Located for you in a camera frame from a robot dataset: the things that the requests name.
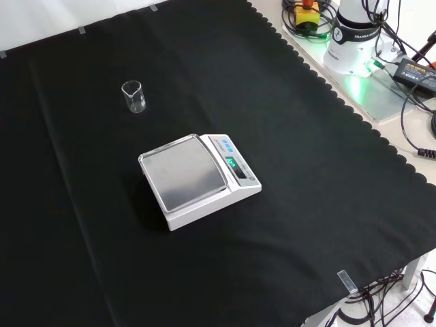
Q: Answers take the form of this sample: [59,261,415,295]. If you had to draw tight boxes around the white electronic balance steel pan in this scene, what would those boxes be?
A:
[138,133,262,232]

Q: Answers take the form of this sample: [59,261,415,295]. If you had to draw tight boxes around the green plug cable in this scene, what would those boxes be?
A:
[371,57,399,81]

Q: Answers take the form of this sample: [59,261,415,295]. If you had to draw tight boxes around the black power cable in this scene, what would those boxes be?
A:
[400,84,436,158]

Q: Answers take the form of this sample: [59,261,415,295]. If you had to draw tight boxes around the black tripod leg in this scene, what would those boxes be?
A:
[423,282,436,323]

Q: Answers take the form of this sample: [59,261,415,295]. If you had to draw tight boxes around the black table cloth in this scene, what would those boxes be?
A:
[0,0,436,327]

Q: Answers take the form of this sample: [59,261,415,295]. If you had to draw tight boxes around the small clear glass beaker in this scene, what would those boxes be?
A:
[121,80,147,114]

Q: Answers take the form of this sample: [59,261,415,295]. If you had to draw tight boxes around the yellow emergency stop button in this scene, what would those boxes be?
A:
[294,0,321,33]

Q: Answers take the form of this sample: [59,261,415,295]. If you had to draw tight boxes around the black and red tripod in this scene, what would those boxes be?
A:
[410,29,436,69]

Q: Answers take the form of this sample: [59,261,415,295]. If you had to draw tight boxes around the black power adapter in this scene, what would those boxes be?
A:
[392,57,436,93]

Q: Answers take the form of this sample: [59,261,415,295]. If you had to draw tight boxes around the white table leg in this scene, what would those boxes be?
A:
[403,253,429,291]

